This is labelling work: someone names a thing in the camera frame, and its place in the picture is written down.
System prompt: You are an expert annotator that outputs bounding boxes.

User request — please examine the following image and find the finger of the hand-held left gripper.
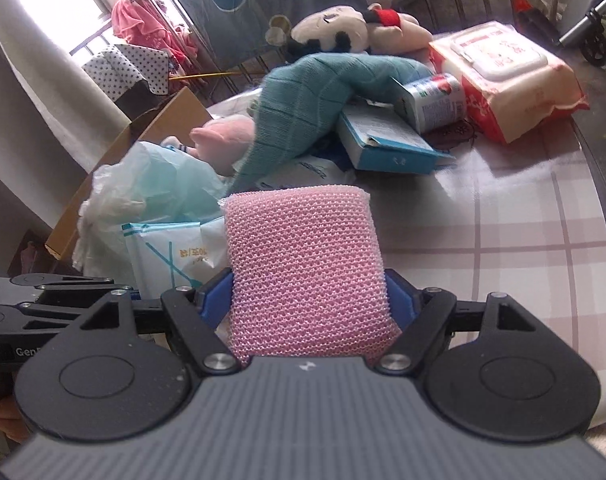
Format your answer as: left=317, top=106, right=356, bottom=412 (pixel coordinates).
left=14, top=296, right=108, bottom=328
left=10, top=272, right=134, bottom=295

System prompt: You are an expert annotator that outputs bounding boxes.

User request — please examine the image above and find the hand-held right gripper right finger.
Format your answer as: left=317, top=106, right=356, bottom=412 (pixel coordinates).
left=378, top=269, right=536, bottom=375

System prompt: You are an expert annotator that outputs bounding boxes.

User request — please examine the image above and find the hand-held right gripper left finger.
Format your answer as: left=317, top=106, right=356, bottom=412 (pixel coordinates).
left=80, top=269, right=240, bottom=377

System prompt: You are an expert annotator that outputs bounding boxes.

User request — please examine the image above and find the pink mesh sponge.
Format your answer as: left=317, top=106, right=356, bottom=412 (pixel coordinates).
left=224, top=186, right=401, bottom=366

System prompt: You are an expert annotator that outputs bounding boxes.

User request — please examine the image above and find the person's left hand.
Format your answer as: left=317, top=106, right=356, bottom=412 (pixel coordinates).
left=0, top=391, right=24, bottom=442

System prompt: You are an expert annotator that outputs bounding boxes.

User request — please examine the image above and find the white packet with blue lines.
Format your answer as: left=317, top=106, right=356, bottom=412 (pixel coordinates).
left=122, top=217, right=231, bottom=306

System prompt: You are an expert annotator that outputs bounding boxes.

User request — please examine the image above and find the white plastic bag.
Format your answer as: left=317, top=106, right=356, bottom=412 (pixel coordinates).
left=73, top=141, right=234, bottom=286

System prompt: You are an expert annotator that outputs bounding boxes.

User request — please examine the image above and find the blue and white wipes packet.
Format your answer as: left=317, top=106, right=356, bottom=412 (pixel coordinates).
left=255, top=152, right=356, bottom=193

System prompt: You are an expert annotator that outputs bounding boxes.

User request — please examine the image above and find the blue cardboard carton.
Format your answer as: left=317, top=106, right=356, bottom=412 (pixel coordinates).
left=337, top=101, right=456, bottom=175

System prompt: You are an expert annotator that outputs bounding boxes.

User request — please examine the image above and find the pink plush toy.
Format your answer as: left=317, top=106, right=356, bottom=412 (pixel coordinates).
left=162, top=114, right=256, bottom=177

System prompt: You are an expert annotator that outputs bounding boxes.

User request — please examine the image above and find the brown cardboard box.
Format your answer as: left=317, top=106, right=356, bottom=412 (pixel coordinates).
left=44, top=86, right=215, bottom=261

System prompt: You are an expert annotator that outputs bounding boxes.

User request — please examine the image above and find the teal knitted cloth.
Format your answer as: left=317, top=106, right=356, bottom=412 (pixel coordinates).
left=231, top=52, right=429, bottom=193

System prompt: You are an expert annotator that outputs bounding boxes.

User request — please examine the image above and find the polka dot cloth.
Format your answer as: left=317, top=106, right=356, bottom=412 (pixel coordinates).
left=82, top=44, right=171, bottom=103

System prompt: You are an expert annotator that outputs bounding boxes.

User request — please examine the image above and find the yellow rod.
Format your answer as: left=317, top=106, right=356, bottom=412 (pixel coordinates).
left=170, top=70, right=265, bottom=82

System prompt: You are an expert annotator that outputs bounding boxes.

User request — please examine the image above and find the red and white wipes pack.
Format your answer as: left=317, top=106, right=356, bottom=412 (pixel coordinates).
left=428, top=21, right=590, bottom=143

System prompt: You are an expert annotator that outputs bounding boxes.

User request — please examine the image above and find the pink hanging clothing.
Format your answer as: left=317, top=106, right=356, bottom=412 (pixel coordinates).
left=111, top=0, right=199, bottom=63

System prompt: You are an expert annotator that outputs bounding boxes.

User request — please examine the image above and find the black and white plush toy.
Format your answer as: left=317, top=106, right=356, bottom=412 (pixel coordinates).
left=283, top=4, right=434, bottom=58

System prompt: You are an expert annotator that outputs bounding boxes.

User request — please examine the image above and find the wheelchair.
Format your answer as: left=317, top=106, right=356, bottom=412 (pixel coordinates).
left=508, top=0, right=606, bottom=127

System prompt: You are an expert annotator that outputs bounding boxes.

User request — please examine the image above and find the metal bed rail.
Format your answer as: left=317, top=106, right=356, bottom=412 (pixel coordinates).
left=153, top=0, right=269, bottom=96

